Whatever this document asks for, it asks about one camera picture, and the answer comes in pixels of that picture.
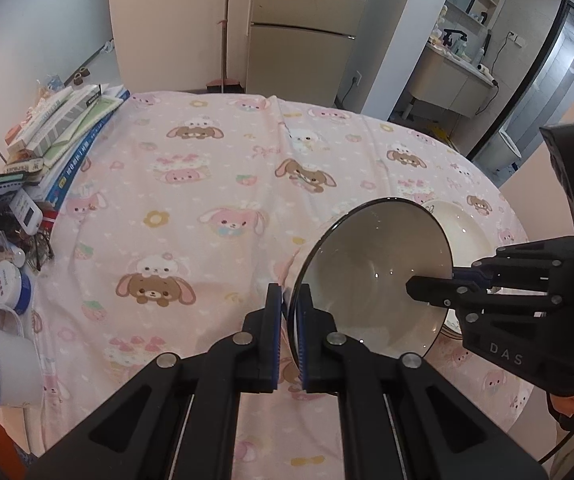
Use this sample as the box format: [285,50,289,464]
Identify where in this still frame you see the white enamel mug blue rim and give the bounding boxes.
[0,305,42,411]

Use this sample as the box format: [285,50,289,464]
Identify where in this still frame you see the white hair dryer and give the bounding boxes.
[474,62,498,86]

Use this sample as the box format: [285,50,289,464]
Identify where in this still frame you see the pink printed tablecloth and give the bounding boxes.
[32,90,535,480]

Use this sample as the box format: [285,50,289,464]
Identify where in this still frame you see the blue and white tape roll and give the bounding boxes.
[0,260,32,316]

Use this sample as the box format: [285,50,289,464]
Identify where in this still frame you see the small white device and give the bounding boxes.
[9,191,44,236]

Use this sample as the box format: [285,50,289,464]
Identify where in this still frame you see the black faucet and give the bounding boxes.
[442,29,468,51]

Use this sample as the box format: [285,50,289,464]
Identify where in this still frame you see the broom with wooden handle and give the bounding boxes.
[206,0,242,95]

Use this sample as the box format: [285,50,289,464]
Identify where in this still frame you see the white plate cartoon print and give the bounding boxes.
[419,199,498,281]

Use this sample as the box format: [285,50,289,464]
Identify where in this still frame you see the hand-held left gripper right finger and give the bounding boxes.
[294,282,550,480]

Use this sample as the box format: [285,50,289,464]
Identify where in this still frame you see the black door frame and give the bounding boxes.
[464,0,574,161]

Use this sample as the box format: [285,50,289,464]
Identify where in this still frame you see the beige refrigerator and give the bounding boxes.
[244,0,370,106]

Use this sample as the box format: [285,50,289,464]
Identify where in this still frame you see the stack of books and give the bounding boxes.
[4,82,132,208]

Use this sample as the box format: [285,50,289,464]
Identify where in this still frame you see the white bowl dark rim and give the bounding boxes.
[291,199,454,361]

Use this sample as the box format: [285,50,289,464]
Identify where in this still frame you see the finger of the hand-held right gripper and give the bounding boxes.
[406,274,574,326]
[471,237,574,291]

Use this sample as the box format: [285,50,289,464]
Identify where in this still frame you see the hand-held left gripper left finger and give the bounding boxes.
[27,282,284,480]

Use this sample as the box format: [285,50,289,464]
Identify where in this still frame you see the beige vanity cabinet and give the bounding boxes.
[409,42,498,118]

